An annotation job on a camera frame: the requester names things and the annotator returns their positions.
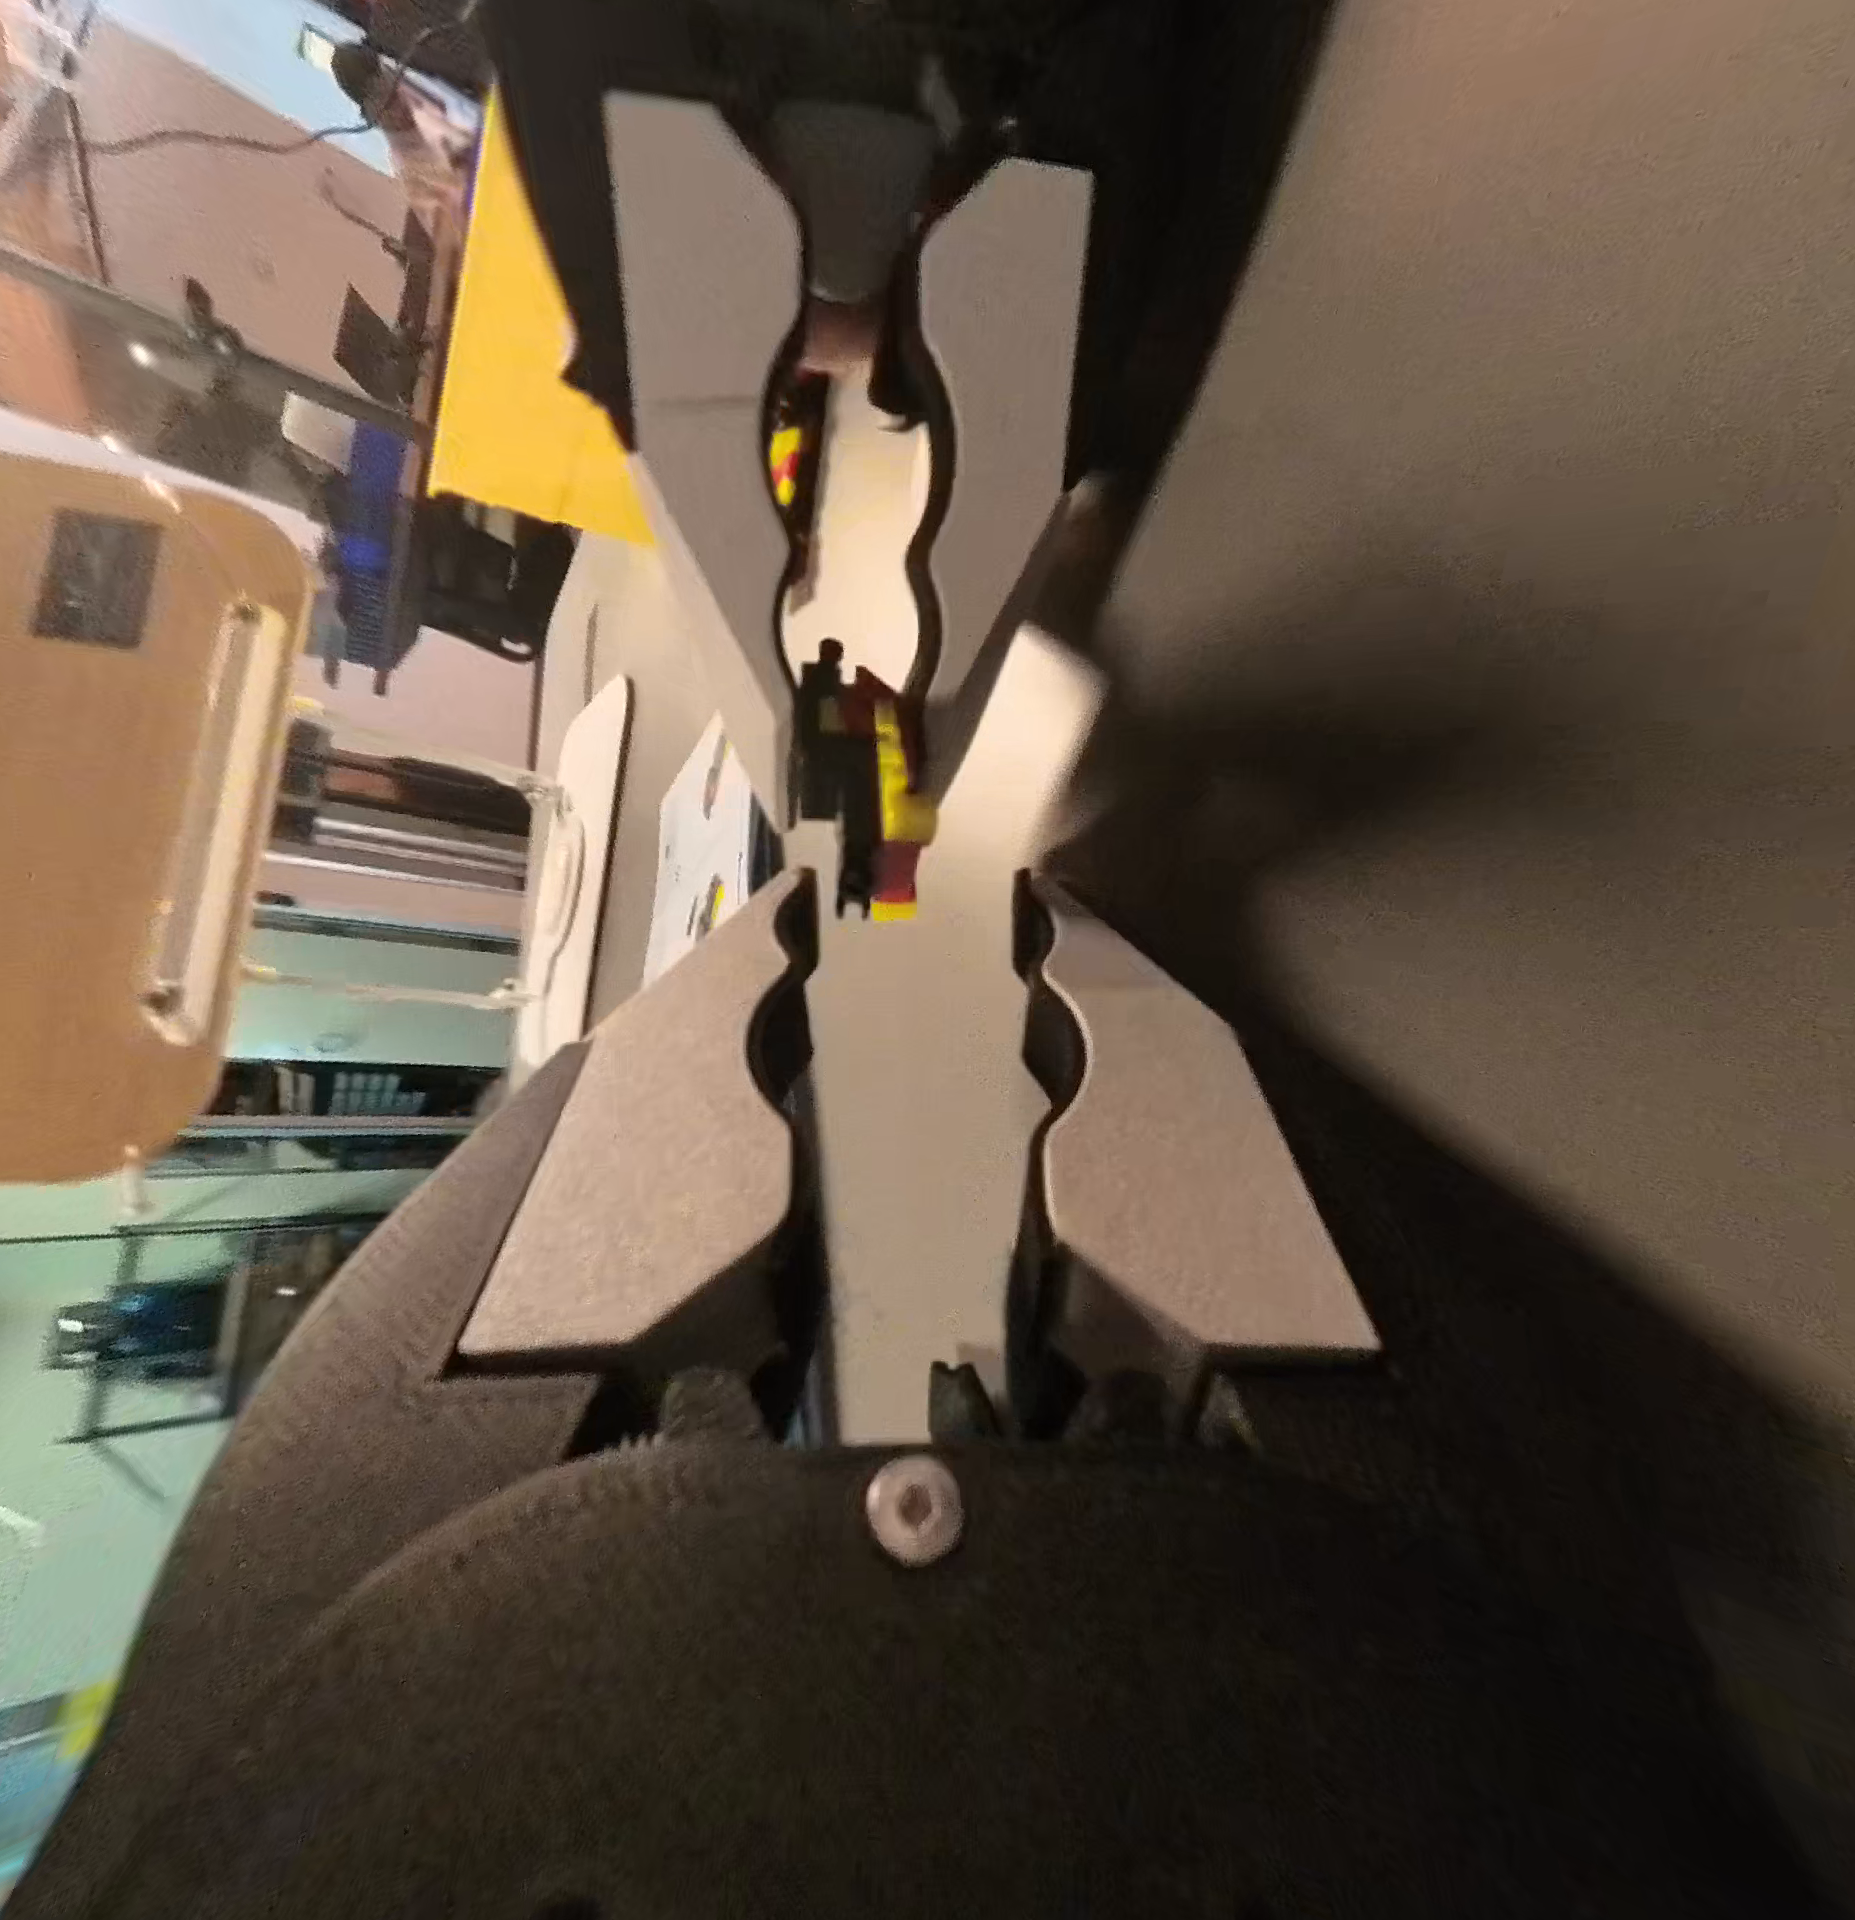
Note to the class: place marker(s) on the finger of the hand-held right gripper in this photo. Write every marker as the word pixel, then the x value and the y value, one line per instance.
pixel 1010 376
pixel 694 330

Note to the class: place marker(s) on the blue storage bin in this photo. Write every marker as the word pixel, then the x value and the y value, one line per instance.
pixel 376 555

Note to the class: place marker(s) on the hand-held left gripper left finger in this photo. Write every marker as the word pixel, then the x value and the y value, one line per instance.
pixel 644 1185

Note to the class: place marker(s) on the red yellow lego model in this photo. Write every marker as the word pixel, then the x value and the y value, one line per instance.
pixel 882 797

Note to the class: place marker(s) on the open instruction booklet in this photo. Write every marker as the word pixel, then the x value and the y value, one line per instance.
pixel 704 855

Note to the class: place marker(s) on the person's right hand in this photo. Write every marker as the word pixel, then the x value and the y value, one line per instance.
pixel 841 330

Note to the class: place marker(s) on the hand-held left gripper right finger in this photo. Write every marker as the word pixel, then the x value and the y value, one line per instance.
pixel 1198 1201

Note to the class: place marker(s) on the long black red lego tail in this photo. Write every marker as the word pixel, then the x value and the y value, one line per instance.
pixel 790 459

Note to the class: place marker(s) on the yellow plastic bin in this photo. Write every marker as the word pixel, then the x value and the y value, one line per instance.
pixel 522 376

